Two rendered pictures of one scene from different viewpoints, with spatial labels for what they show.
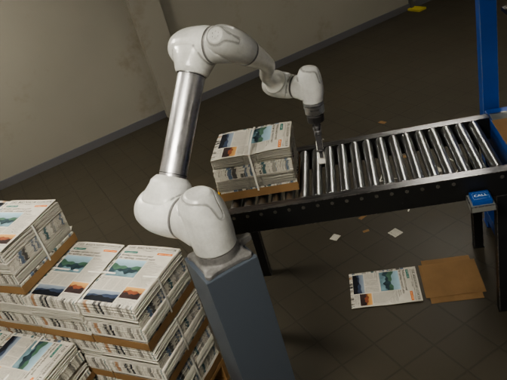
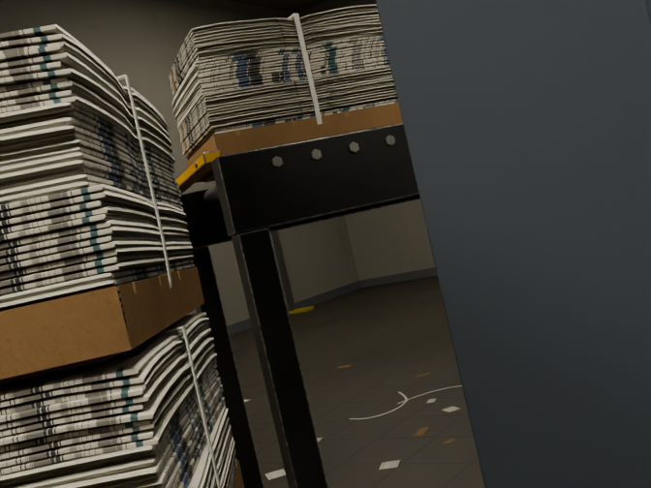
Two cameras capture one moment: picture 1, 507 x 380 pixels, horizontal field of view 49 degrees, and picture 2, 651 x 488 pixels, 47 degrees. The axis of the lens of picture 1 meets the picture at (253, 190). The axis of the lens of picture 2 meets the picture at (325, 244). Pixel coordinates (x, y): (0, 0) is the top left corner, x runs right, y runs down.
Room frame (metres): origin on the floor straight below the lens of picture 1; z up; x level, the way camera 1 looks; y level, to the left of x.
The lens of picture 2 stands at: (1.18, 0.72, 0.65)
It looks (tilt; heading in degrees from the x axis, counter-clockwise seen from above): 1 degrees down; 327
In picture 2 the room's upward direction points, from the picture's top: 13 degrees counter-clockwise
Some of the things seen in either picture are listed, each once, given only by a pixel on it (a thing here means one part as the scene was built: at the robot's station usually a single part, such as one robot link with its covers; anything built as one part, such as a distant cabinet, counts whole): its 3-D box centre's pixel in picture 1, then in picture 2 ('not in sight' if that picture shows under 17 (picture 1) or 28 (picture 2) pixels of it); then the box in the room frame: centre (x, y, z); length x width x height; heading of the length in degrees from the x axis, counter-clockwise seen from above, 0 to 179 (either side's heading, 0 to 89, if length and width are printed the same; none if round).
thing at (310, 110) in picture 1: (314, 107); not in sight; (2.24, -0.35, 1.17); 0.09 x 0.09 x 0.06
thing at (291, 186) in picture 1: (283, 173); (349, 134); (2.37, -0.16, 0.83); 0.29 x 0.16 x 0.04; 167
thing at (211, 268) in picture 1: (222, 248); not in sight; (1.61, 0.16, 1.03); 0.22 x 0.18 x 0.06; 112
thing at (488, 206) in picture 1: (480, 202); not in sight; (1.88, -0.91, 0.70); 0.10 x 0.10 x 0.03; 77
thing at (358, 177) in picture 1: (357, 167); not in sight; (2.31, -0.51, 0.77); 0.47 x 0.05 x 0.05; 167
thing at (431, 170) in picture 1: (426, 155); not in sight; (2.23, -0.83, 0.77); 0.47 x 0.05 x 0.05; 167
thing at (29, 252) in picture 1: (18, 246); not in sight; (2.19, 1.08, 0.95); 0.38 x 0.29 x 0.23; 151
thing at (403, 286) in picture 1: (384, 286); not in sight; (2.30, -0.54, 0.00); 0.37 x 0.28 x 0.01; 77
